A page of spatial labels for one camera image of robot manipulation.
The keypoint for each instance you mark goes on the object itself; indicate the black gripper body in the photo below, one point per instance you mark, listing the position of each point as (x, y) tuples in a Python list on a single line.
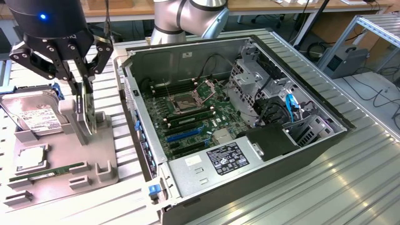
[(52, 21)]

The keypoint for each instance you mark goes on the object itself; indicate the green graphics card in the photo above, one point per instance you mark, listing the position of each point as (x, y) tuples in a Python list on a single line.
[(87, 112)]

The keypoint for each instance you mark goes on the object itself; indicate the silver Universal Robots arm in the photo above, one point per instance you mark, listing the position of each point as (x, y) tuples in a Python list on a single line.
[(191, 18)]

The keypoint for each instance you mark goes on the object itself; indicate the blue disk caddy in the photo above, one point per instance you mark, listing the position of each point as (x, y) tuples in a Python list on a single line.
[(58, 90)]

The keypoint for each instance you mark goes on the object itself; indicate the wooden desk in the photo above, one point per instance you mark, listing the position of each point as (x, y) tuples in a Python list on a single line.
[(131, 11)]

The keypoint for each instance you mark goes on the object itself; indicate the silver hard disk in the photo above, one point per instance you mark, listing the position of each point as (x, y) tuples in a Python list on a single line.
[(34, 112)]

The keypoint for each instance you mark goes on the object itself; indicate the thin locking lever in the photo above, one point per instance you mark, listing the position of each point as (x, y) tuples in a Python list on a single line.
[(168, 89)]

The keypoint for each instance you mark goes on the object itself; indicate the CPU socket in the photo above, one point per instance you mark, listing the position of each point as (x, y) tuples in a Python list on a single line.
[(184, 102)]

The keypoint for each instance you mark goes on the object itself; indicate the metal socket cover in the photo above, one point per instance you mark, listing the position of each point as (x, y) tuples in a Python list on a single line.
[(207, 90)]

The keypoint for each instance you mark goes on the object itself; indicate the installed green RAM stick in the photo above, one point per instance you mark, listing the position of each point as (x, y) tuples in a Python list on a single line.
[(187, 120)]

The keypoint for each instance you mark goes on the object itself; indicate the silver CPU chip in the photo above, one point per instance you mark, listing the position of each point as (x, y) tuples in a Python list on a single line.
[(31, 158)]

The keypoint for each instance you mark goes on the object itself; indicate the blue expansion slot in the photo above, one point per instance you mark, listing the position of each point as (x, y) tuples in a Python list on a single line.
[(183, 136)]

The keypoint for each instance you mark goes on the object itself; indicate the grey parts rack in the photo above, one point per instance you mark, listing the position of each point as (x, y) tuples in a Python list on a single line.
[(66, 164)]

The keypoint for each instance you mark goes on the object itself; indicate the green motherboard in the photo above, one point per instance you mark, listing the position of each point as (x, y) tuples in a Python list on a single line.
[(219, 114)]

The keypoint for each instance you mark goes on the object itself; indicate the loose green RAM stick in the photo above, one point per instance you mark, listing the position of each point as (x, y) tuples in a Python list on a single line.
[(47, 174)]

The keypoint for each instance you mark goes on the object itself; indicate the metal disk bay cage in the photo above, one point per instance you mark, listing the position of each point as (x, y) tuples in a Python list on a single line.
[(250, 77)]

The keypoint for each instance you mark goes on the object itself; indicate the silver chipset heatsink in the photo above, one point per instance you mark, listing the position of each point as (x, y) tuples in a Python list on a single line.
[(223, 136)]

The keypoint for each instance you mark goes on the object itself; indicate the grey power supply unit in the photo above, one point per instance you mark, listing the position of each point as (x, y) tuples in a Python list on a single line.
[(194, 173)]

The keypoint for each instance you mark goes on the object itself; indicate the blue case latch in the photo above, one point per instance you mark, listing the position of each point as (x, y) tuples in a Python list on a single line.
[(152, 190)]

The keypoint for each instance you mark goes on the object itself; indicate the black plastic shroud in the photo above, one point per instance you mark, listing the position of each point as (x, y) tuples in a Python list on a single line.
[(268, 140)]

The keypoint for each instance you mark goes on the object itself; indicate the black slanted pole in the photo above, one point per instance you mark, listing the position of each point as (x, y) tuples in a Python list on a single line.
[(314, 21)]

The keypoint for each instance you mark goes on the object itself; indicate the open black PC case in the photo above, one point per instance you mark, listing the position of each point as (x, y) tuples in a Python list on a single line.
[(282, 168)]

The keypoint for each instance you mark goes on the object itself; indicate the aluminium frame table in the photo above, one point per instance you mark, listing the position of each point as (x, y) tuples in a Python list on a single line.
[(375, 25)]

